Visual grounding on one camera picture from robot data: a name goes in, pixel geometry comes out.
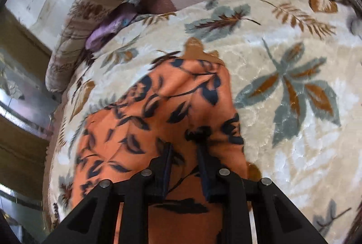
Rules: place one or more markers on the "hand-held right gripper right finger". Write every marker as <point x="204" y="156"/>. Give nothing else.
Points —
<point x="204" y="169"/>

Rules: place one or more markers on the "cream leaf-print blanket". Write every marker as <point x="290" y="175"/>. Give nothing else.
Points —
<point x="282" y="91"/>

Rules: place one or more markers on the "purple cloth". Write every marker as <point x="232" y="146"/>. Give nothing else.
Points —
<point x="109" y="26"/>

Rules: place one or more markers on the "patterned glass door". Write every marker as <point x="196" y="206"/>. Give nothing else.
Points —
<point x="19" y="85"/>

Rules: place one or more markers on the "striped floral bolster pillow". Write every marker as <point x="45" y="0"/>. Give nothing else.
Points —
<point x="96" y="6"/>

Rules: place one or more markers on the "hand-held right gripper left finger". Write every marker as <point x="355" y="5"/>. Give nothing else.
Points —
<point x="167" y="166"/>

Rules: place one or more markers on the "orange floral garment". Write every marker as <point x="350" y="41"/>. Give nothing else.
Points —
<point x="169" y="108"/>

